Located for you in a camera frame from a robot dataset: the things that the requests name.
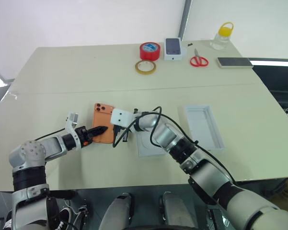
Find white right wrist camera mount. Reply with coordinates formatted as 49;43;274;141
110;108;135;128

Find white printed phone box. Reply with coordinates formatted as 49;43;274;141
163;37;188;62

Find white flat box lid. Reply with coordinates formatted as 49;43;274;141
136;131;168;158

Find black phone white edge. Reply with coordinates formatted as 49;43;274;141
217;57;254;69

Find clear yellowish tape roll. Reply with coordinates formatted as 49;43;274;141
134;59;157;75

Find red tape roll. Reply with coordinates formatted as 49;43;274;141
139;42;161;61

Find red handled scissors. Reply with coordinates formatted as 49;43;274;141
189;48;209;68

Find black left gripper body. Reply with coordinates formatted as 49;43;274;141
74;126;92;148

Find clear jar yellow lid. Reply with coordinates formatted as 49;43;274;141
210;22;234;51

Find grey metal post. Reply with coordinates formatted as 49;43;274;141
178;0;193;42

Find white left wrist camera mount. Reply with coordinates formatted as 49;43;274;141
63;111;83;151

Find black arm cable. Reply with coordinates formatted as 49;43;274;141
34;127;67;141
112;106;236;185

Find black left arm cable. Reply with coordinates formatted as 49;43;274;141
34;127;67;141

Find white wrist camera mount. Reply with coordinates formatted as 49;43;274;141
110;108;135;128
63;111;83;151

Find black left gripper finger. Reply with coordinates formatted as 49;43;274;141
86;126;109;136
87;131;105;142

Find black shoe white laces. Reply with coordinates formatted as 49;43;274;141
58;206;72;225

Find white open box base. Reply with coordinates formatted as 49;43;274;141
183;104;225;153

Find dark grey rounded shape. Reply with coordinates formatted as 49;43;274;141
100;192;135;230
159;191;198;230

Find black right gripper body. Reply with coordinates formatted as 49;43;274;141
113;124;129;141

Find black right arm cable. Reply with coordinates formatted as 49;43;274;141
112;106;236;185

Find orange phone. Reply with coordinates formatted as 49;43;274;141
92;103;116;144

